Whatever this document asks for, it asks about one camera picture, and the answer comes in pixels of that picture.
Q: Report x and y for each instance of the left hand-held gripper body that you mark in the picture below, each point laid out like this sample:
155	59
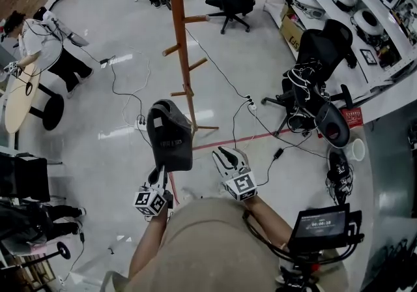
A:
153	199

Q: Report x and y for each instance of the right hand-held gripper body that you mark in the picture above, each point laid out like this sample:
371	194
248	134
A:
241	186

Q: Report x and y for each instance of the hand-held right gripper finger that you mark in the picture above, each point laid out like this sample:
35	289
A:
236	157
222	163

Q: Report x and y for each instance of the dark grey fabric item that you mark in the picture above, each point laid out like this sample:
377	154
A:
169	140

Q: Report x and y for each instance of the brown wooden coat stand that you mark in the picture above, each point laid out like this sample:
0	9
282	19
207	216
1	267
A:
181	33

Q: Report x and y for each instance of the person's right forearm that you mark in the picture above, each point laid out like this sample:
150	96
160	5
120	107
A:
270	219

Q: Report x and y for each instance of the person's left forearm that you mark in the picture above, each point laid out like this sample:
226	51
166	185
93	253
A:
150	245

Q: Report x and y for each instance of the black power adapter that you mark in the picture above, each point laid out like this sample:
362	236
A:
279	153

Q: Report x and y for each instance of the white power strip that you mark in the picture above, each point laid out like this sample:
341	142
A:
250	101
140	122

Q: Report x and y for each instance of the person's beige shirt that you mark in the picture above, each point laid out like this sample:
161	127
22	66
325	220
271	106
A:
208	245

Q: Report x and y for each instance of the black chest-mounted monitor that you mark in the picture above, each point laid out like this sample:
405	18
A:
321	224

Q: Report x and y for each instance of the white plastic bucket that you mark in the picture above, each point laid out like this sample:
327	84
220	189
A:
357	149

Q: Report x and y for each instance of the red printed box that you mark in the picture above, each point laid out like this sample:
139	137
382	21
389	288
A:
352	117

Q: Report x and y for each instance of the black storage box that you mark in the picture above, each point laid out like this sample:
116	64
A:
23	176

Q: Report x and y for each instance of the brown cardboard box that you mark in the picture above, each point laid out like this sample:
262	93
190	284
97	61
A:
291	35

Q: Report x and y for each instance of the round light wooden table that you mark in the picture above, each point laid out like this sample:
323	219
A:
19	98

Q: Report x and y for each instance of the black framed tablet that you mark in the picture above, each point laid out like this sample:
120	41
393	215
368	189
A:
368	56

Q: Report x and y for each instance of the white metal shelf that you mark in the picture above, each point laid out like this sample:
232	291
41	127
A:
358	43

